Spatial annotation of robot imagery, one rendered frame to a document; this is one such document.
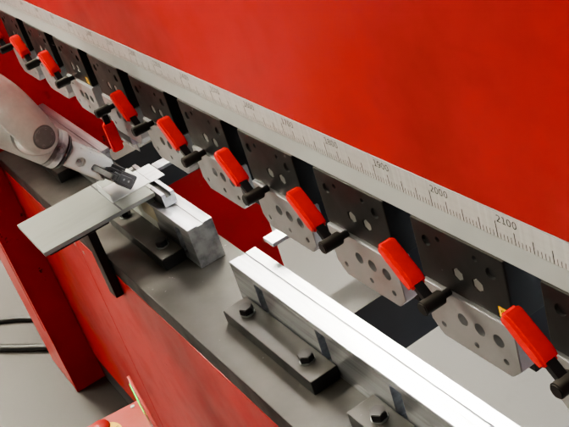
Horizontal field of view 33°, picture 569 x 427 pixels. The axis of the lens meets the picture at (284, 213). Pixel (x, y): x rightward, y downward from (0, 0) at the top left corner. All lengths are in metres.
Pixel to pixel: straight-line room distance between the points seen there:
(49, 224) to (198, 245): 0.34
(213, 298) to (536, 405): 1.15
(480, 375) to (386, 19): 2.01
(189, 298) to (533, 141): 1.18
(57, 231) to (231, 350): 0.53
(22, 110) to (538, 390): 1.60
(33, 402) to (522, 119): 2.74
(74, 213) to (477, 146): 1.34
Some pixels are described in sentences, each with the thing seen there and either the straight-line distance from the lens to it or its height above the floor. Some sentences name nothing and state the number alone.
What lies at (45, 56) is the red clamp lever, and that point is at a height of 1.31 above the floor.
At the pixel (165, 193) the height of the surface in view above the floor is 0.99.
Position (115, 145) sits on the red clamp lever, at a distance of 1.94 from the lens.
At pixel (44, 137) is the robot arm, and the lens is 1.95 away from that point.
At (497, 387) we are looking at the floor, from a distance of 2.83.
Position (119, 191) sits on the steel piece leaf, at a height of 1.00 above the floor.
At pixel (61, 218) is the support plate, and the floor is 1.00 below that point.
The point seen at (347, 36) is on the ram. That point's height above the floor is 1.55.
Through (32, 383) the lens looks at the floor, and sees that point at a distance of 3.51.
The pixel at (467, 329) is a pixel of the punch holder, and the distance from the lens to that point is 1.13.
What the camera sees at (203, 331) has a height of 0.88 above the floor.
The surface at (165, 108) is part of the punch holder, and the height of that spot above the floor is 1.30.
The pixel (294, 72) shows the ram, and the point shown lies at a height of 1.48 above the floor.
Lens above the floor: 1.93
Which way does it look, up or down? 30 degrees down
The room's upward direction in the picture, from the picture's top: 18 degrees counter-clockwise
